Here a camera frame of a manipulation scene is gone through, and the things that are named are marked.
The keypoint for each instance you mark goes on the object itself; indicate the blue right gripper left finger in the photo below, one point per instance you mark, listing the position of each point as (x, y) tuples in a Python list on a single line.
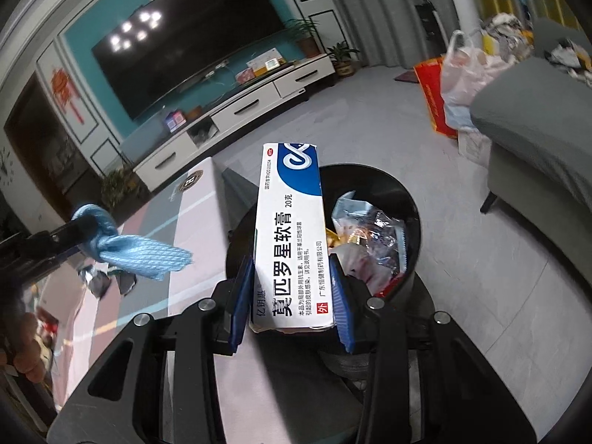
[(239, 303)]

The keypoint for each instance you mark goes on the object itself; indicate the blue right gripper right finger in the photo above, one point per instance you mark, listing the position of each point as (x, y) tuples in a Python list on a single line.
[(342, 311)]

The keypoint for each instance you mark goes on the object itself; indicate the white blue medicine box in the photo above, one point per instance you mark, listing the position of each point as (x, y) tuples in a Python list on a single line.
[(292, 291)]

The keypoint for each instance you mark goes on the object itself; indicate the grey black plastic bag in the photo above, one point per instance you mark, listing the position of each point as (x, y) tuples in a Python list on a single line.
[(99, 281)]

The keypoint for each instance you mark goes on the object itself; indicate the blue cloth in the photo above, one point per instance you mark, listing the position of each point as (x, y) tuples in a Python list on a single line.
[(137, 255)]

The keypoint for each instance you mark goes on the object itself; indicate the black trash bin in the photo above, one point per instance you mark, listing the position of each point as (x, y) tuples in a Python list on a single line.
[(371, 221)]

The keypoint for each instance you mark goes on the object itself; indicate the person's left hand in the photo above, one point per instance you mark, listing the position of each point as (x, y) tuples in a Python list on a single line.
[(27, 360)]

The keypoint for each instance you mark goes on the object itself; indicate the potted plant by cabinet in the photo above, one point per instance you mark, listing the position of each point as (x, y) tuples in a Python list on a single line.
[(123, 193)]

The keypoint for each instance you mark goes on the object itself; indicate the white TV cabinet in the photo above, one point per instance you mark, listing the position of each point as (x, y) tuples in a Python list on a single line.
[(196, 137)]

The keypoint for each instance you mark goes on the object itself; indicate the red chinese knot decoration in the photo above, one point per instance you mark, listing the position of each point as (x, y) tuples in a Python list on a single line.
[(65, 92)]

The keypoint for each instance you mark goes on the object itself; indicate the red paper bag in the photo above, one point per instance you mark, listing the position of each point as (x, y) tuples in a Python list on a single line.
[(428, 74)]

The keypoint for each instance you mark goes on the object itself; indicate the white plastic bag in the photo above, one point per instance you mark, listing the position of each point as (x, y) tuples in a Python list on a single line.
[(468, 69)]

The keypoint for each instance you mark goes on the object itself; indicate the grey sofa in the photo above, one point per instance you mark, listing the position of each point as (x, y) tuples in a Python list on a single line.
[(538, 119)]

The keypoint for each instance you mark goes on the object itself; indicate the large black television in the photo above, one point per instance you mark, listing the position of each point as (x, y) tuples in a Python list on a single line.
[(172, 41)]

